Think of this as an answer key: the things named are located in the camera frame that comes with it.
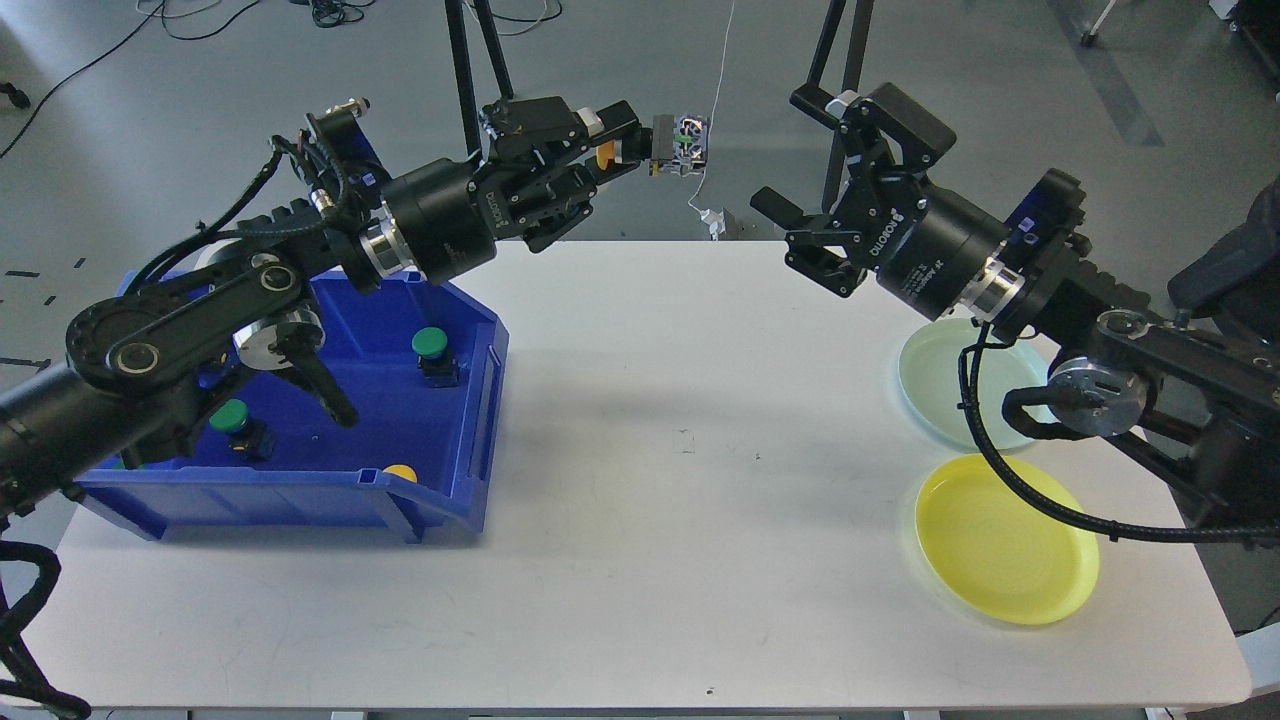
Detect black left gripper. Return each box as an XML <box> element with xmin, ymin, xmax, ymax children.
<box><xmin>380</xmin><ymin>96</ymin><xmax>641</xmax><ymax>284</ymax></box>

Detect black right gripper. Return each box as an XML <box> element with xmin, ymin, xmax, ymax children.
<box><xmin>750</xmin><ymin>82</ymin><xmax>1009</xmax><ymax>320</ymax></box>

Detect green push button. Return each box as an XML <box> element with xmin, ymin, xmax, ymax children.
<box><xmin>411</xmin><ymin>325</ymin><xmax>461</xmax><ymax>388</ymax></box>
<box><xmin>207</xmin><ymin>398</ymin><xmax>275</xmax><ymax>462</ymax></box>

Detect yellow push button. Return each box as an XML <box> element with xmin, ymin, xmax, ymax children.
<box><xmin>591</xmin><ymin>114</ymin><xmax>713</xmax><ymax>177</ymax></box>
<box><xmin>383</xmin><ymin>464</ymin><xmax>419</xmax><ymax>483</ymax></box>

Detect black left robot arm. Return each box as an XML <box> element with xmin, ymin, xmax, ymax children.
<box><xmin>3</xmin><ymin>96</ymin><xmax>655</xmax><ymax>521</ymax></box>

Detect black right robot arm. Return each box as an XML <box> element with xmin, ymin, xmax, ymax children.
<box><xmin>751</xmin><ymin>82</ymin><xmax>1277</xmax><ymax>547</ymax></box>

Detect light green plate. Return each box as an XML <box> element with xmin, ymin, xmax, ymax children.
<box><xmin>899</xmin><ymin>318</ymin><xmax>1048</xmax><ymax>452</ymax></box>

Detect yellow push button front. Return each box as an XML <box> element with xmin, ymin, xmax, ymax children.
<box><xmin>383</xmin><ymin>464</ymin><xmax>419</xmax><ymax>483</ymax></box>

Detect yellow plate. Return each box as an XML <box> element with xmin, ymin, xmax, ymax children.
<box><xmin>911</xmin><ymin>454</ymin><xmax>1101</xmax><ymax>626</ymax></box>

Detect black right tripod legs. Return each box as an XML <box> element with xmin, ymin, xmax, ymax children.
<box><xmin>805</xmin><ymin>0</ymin><xmax>877</xmax><ymax>213</ymax></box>

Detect black tripod legs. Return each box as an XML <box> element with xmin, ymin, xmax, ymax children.
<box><xmin>444</xmin><ymin>0</ymin><xmax>518</xmax><ymax>161</ymax></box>
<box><xmin>805</xmin><ymin>0</ymin><xmax>877</xmax><ymax>213</ymax></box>

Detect black left tripod legs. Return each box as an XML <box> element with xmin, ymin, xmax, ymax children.
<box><xmin>444</xmin><ymin>0</ymin><xmax>518</xmax><ymax>161</ymax></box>

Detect blue plastic bin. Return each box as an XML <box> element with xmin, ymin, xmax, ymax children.
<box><xmin>79</xmin><ymin>272</ymin><xmax>509</xmax><ymax>543</ymax></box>

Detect black floor cables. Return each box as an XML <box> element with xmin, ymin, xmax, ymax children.
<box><xmin>0</xmin><ymin>0</ymin><xmax>566</xmax><ymax>159</ymax></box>

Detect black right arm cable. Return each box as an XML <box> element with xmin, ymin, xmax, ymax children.
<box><xmin>955</xmin><ymin>320</ymin><xmax>1280</xmax><ymax>546</ymax></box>

